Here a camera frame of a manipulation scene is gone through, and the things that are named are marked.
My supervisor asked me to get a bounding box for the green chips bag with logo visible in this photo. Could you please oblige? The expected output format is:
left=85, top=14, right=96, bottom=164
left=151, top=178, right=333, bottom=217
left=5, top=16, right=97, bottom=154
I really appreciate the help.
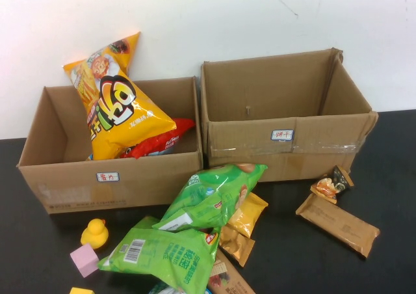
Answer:
left=152, top=163, right=268, bottom=233

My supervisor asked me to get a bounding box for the small yellow snack packet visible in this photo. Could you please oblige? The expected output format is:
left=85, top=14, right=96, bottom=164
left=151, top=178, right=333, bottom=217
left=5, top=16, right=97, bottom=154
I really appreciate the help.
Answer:
left=226, top=192, right=269, bottom=239

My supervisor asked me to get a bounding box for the white label with red characters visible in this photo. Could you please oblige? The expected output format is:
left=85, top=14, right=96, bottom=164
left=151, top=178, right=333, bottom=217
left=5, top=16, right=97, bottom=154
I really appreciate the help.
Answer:
left=271, top=129, right=294, bottom=142
left=96, top=171, right=120, bottom=182

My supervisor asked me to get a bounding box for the brown biscuit pack with picture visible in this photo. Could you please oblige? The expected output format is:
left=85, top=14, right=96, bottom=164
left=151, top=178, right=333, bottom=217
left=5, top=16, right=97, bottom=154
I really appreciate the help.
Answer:
left=207, top=250, right=256, bottom=294

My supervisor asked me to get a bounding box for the long tan wrapper packet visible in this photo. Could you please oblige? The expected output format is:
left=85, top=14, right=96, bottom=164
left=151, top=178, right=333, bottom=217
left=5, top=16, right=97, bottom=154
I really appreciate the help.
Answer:
left=295, top=192, right=381, bottom=259

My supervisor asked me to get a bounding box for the golden brown snack packet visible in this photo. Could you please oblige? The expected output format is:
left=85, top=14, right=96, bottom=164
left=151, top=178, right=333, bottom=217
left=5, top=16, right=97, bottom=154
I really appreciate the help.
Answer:
left=218, top=224, right=256, bottom=268

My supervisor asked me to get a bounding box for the small dark snack packet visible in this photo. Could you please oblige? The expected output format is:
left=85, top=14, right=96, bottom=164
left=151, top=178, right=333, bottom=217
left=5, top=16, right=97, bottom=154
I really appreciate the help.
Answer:
left=310, top=165, right=354, bottom=205

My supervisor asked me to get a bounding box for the red prawn cracker bag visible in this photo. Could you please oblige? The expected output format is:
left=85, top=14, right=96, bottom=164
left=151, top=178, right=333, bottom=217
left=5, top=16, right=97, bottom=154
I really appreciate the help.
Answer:
left=86, top=117, right=196, bottom=161

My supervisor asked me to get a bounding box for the cardboard box with sf-express print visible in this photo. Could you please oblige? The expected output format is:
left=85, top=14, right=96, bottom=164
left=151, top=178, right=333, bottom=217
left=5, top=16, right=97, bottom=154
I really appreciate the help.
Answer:
left=16, top=75, right=204, bottom=215

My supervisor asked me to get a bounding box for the green chips bag with barcode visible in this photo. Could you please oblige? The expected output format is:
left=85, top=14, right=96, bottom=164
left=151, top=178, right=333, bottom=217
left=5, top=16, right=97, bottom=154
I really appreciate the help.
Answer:
left=97, top=215, right=222, bottom=294

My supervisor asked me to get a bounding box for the large yellow fries snack bag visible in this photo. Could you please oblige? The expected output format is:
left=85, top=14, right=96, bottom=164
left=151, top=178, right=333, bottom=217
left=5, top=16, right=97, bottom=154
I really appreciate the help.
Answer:
left=62, top=31, right=178, bottom=161

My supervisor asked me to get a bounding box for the pink foam cube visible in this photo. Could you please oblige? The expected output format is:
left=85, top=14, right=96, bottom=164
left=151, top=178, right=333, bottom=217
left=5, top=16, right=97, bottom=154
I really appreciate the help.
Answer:
left=70, top=243, right=100, bottom=278

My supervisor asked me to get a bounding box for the taped cardboard box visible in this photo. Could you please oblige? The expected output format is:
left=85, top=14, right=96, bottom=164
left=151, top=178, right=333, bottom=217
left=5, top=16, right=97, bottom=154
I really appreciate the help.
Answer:
left=200, top=47, right=380, bottom=183

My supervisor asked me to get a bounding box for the yellow rubber duck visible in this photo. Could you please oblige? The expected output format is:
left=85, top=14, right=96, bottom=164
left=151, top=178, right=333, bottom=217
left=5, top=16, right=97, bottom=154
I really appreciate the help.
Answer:
left=80, top=218, right=109, bottom=250

